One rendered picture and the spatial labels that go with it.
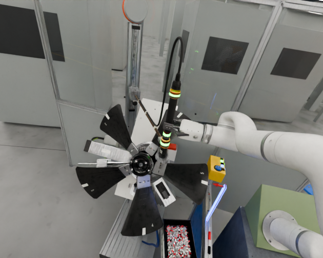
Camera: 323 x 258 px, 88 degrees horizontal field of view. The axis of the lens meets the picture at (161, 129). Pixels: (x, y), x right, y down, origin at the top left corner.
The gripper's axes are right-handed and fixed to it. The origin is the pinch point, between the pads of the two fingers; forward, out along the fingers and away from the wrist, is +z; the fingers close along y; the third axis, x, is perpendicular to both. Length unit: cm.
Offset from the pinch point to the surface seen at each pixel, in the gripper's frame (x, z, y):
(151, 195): -42.0, 0.4, -8.2
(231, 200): -120, -82, 70
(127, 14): 37, 44, 53
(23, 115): -127, 247, 121
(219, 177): -43, -39, 21
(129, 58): 11, 42, 55
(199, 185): -28.3, -21.9, -3.9
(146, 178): -34.7, 5.5, -3.9
